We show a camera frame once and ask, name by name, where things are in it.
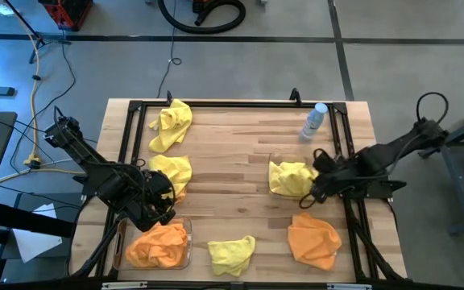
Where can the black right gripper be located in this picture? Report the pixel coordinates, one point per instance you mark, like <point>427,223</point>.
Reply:
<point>332,183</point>

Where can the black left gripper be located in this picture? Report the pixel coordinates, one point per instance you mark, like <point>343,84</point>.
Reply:
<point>153,201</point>

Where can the yellow microfiber towel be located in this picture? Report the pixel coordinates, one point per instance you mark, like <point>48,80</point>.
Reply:
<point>171,125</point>
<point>292,179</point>
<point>175,169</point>
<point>232,255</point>

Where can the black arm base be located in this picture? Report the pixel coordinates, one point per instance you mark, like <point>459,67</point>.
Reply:
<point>377,189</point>

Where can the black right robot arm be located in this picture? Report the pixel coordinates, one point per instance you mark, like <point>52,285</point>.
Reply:
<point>377,159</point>

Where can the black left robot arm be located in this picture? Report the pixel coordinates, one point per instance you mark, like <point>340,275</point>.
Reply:
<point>95,169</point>

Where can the clear plastic basket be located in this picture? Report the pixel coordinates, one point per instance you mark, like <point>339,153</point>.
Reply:
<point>120,245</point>
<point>276,157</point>

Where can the clear plastic bottle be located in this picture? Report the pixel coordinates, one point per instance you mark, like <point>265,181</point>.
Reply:
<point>312,123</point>

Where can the white paper sheet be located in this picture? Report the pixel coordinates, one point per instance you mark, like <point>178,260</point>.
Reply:
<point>34,245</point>

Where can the grey metal cart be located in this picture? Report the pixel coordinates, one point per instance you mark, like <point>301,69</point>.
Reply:
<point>451,181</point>

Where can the red tool case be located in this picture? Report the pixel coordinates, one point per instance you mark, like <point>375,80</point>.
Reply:
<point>69,14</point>

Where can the black tripod stand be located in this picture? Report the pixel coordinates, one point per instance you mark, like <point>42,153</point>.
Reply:
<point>34,31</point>

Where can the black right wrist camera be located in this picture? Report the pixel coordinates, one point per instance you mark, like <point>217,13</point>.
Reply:
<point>324,161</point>

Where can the grey camera bracket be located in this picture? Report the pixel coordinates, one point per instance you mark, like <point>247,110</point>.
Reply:
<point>123,285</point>
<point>349,287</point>

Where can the black frame clamp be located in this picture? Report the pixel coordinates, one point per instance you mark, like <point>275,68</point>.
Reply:
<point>295,96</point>
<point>169,97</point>

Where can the black metal table frame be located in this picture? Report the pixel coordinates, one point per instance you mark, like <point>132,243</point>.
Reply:
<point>236,104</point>

